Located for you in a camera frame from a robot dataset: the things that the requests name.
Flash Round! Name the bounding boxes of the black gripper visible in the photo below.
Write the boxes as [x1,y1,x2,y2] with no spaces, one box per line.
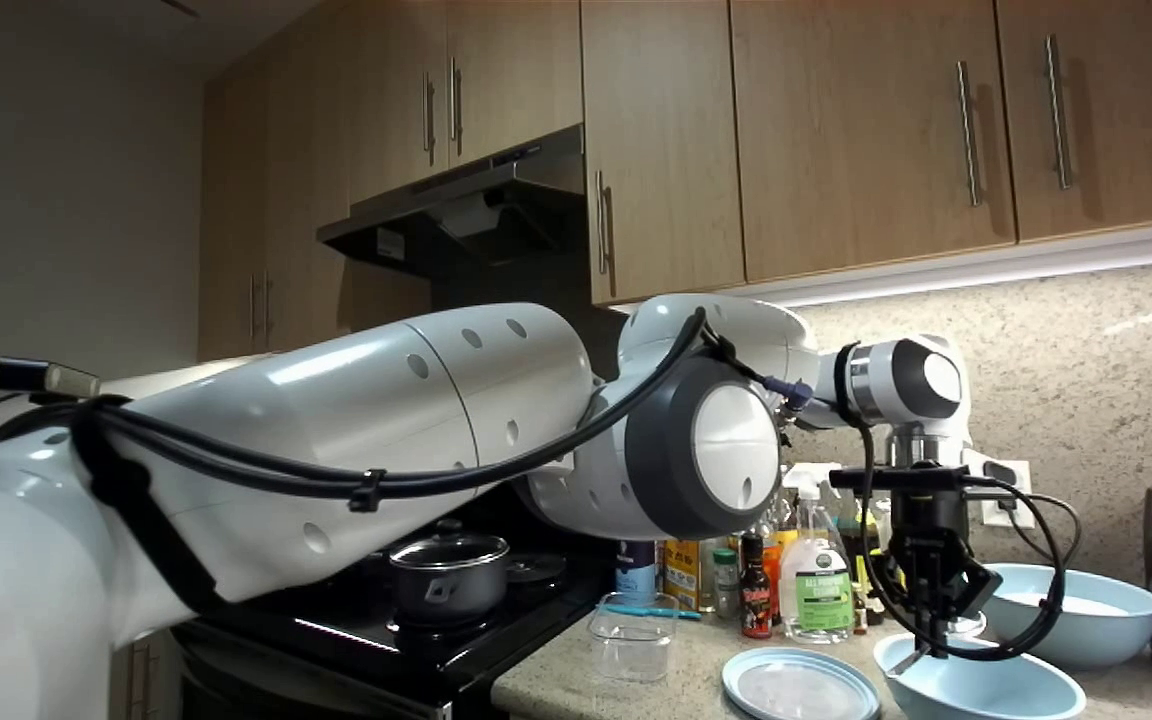
[885,484,1010,659]

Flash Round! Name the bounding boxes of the yellow label sauce bottle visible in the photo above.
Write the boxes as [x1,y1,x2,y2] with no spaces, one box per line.
[660,532,715,615]

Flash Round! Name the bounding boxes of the glass pot lid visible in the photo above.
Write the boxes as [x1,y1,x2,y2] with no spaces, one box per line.
[388,518,516,572]

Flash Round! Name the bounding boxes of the dark range hood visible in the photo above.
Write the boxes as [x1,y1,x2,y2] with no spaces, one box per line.
[315,124,597,310]

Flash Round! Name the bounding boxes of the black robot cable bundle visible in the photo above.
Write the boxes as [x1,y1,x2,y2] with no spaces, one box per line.
[0,304,1078,668]

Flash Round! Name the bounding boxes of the white outlet with plug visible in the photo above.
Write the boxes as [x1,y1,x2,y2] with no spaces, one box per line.
[978,452,1038,532]

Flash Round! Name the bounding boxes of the red cap sauce bottle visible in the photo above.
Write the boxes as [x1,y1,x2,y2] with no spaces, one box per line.
[737,523,782,646]

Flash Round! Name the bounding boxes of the light blue plate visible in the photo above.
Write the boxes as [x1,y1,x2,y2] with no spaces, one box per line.
[715,646,885,720]

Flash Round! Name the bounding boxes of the blue white salt canister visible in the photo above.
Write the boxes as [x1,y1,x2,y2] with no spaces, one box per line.
[611,536,664,606]

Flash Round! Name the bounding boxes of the light blue large bowl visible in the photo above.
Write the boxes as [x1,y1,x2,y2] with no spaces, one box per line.
[978,558,1152,672]

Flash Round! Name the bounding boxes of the light blue small bowl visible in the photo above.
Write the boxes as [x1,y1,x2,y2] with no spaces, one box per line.
[867,628,1092,720]

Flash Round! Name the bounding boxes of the clear plastic container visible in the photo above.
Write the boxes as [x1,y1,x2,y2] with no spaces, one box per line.
[584,595,680,688]

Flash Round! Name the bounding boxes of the black pot with handle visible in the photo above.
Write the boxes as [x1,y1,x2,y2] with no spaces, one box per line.
[385,536,516,628]

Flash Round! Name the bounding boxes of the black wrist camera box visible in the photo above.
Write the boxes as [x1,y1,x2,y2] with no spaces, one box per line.
[824,459,1010,496]

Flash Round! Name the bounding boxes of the wooden upper cabinets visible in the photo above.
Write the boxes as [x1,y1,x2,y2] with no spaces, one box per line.
[196,0,1152,333]

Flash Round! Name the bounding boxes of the metal cabinet handle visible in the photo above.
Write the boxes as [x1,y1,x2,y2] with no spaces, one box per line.
[597,169,619,279]
[1039,28,1086,192]
[446,65,470,160]
[416,69,439,169]
[952,56,989,207]

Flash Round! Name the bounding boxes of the black electric stove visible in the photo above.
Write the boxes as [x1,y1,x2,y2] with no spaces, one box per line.
[165,475,639,720]

